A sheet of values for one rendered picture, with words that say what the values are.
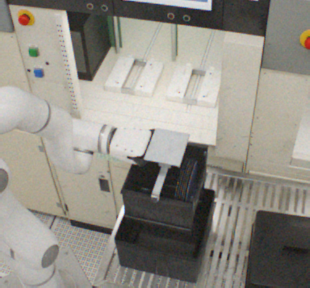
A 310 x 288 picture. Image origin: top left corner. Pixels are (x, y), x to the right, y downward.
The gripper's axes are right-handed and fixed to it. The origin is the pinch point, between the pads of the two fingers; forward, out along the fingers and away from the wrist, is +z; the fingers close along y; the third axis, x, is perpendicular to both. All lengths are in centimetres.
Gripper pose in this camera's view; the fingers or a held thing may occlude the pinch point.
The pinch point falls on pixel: (165, 150)
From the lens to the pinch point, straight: 136.9
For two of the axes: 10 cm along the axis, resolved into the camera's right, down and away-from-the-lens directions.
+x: -0.1, -7.0, -7.1
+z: 9.7, 1.7, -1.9
